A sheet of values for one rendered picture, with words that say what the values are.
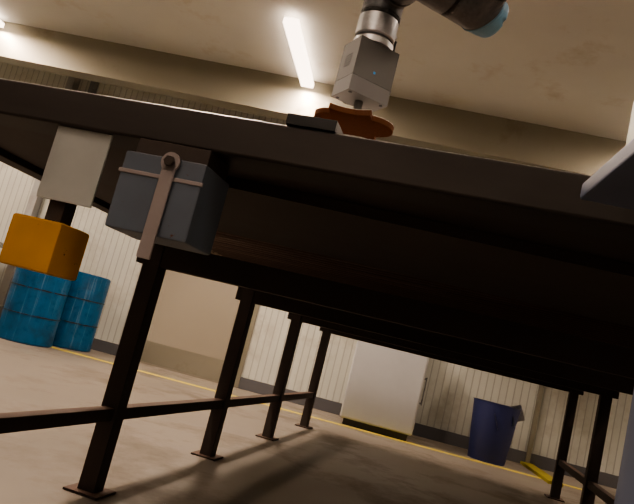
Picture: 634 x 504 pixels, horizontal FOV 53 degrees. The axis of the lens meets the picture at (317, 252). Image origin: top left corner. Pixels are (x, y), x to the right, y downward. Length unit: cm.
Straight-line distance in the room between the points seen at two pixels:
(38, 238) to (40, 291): 528
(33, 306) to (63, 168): 526
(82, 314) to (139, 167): 579
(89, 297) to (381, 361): 296
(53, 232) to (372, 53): 62
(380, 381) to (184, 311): 231
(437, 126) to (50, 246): 552
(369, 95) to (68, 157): 52
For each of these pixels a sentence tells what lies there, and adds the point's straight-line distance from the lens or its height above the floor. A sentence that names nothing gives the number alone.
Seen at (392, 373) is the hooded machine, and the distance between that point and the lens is 590.
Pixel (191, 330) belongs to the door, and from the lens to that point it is 694.
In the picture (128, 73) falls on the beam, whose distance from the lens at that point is 706.
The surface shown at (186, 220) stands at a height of 74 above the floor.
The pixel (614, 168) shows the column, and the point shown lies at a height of 85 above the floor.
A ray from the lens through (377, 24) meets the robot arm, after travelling 121.
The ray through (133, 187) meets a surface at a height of 77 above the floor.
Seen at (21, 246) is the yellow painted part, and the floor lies 65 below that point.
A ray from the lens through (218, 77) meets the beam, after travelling 674.
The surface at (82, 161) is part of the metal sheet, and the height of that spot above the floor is 80.
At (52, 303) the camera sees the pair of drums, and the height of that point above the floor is 41.
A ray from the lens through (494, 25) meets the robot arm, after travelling 125.
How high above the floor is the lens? 61
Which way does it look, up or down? 8 degrees up
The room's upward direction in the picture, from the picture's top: 14 degrees clockwise
